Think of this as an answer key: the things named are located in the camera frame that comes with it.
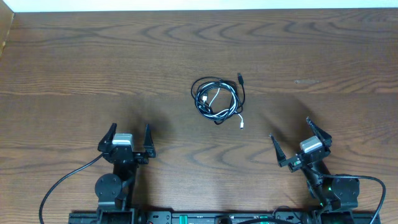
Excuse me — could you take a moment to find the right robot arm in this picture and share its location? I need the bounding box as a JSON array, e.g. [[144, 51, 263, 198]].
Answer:
[[269, 118, 359, 212]]

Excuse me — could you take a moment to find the black usb cable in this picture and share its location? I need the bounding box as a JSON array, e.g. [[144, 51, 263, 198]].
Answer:
[[190, 72, 246, 126]]

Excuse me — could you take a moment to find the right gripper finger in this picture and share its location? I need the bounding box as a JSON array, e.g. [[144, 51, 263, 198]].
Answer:
[[269, 134, 286, 167], [306, 117, 332, 146]]

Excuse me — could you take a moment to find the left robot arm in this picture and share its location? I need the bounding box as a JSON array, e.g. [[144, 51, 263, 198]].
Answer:
[[95, 123, 156, 212]]

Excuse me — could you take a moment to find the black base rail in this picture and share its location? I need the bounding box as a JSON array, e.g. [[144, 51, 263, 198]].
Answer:
[[68, 209, 373, 224]]

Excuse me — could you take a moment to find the white usb cable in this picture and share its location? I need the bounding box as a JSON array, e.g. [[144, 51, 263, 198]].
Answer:
[[195, 81, 244, 130]]

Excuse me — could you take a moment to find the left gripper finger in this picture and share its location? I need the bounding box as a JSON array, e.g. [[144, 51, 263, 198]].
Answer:
[[98, 123, 117, 146], [144, 124, 155, 153]]

